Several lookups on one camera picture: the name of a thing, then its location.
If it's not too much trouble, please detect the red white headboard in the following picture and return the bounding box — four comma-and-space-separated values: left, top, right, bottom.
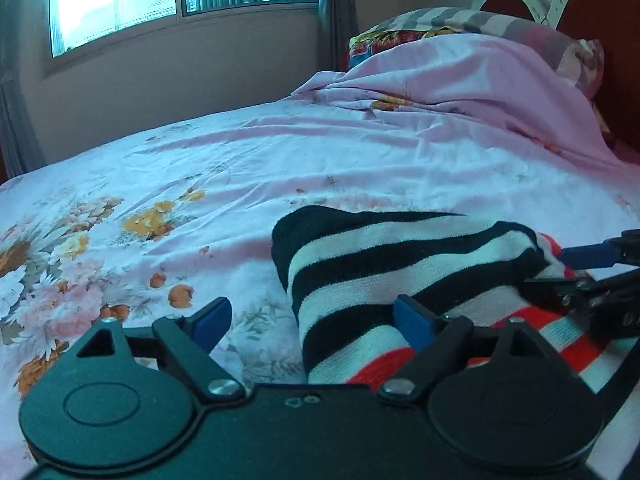
472, 0, 639, 155

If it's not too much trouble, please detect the floral pink bed sheet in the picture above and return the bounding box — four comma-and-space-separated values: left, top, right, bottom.
1, 98, 639, 479

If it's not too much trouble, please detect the teal curtain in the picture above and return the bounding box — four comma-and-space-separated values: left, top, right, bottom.
318, 0, 358, 72

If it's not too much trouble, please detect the striped knit garment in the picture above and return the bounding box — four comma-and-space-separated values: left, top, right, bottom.
271, 205, 640, 480

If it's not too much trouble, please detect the pink blanket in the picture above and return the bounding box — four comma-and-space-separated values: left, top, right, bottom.
292, 34, 622, 167

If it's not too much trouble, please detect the striped floral pillow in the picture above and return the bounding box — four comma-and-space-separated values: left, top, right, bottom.
347, 8, 604, 100

